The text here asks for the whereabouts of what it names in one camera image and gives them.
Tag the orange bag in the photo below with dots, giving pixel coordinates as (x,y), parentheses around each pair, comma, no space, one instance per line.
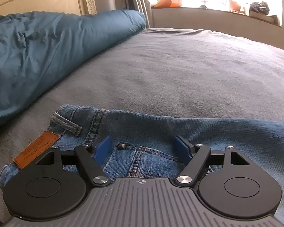
(169,2)

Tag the terracotta pot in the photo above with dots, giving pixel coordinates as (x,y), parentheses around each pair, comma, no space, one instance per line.
(235,6)

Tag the grey curtain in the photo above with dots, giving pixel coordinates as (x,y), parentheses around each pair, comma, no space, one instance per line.
(138,2)

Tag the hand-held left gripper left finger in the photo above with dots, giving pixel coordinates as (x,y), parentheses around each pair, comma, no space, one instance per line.
(101,150)

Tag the cardboard box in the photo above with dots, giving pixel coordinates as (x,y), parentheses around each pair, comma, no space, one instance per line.
(265,19)

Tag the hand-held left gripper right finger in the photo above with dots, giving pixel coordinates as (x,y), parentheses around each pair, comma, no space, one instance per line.
(182,149)

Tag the teal blue duvet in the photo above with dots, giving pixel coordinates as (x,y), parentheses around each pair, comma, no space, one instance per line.
(49,52)

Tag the light blue jeans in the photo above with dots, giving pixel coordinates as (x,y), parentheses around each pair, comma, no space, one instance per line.
(227,134)

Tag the dark clothes bundle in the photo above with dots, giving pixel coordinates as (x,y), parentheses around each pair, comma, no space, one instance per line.
(259,7)

